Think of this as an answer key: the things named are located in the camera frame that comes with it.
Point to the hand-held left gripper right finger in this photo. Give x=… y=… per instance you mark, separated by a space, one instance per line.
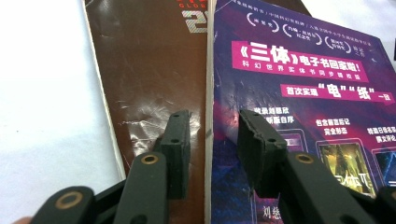
x=261 y=152

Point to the dark brown magazine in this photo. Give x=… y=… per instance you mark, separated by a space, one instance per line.
x=140 y=62

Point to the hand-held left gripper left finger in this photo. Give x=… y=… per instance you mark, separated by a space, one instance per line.
x=179 y=155

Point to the purple magazine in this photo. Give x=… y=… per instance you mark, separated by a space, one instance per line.
x=311 y=102

